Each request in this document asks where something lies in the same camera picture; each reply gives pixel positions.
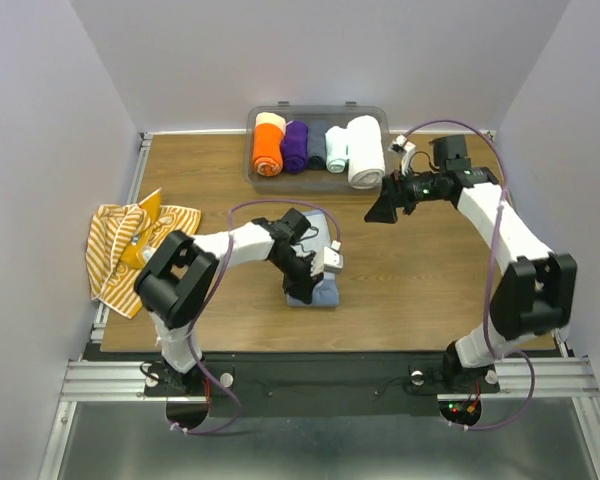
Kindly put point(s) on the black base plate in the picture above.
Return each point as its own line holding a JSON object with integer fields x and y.
{"x": 314, "y": 384}

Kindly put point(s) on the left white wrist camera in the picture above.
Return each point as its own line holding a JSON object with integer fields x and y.
{"x": 327, "y": 260}

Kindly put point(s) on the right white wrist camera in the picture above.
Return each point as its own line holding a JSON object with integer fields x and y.
{"x": 406, "y": 150}

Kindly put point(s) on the purple rolled towel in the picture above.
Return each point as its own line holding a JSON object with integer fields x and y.
{"x": 294, "y": 147}

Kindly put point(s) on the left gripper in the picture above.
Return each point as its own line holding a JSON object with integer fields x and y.
{"x": 301, "y": 288}

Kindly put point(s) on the yellow striped towel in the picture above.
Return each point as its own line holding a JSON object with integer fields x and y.
{"x": 120, "y": 242}

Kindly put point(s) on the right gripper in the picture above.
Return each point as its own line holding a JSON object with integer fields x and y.
{"x": 394, "y": 188}

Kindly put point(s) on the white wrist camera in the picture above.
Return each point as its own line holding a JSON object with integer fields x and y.
{"x": 327, "y": 260}
{"x": 406, "y": 150}

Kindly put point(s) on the aluminium frame rail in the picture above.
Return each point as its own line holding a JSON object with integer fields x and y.
{"x": 537, "y": 426}

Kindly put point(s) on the light blue towel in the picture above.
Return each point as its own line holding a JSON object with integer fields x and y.
{"x": 325, "y": 294}

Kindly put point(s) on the dark grey rolled towel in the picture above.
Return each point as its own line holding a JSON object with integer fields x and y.
{"x": 316, "y": 145}

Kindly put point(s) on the white rolled towel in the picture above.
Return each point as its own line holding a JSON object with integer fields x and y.
{"x": 366, "y": 163}

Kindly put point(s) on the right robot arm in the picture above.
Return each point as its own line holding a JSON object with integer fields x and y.
{"x": 532, "y": 294}

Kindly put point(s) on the mint rolled towel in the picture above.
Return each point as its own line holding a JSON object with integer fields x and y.
{"x": 336, "y": 139}

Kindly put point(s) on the orange rolled towel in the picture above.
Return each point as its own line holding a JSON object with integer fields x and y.
{"x": 270, "y": 130}

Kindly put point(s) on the clear plastic bin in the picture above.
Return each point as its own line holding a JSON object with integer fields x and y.
{"x": 309, "y": 181}

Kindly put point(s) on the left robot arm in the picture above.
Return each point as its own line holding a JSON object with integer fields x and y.
{"x": 178, "y": 280}

